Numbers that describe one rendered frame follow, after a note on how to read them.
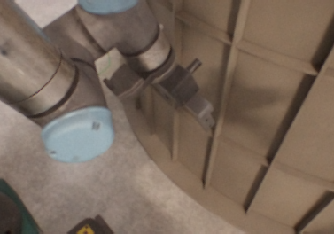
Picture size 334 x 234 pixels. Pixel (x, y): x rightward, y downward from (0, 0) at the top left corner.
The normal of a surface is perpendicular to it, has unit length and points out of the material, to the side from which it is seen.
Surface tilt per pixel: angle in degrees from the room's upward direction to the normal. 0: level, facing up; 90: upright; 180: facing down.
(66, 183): 0
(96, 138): 90
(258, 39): 90
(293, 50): 90
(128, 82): 25
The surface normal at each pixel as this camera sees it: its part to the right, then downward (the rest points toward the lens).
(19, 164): -0.01, -0.64
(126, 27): 0.33, 0.72
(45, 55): 0.91, 0.00
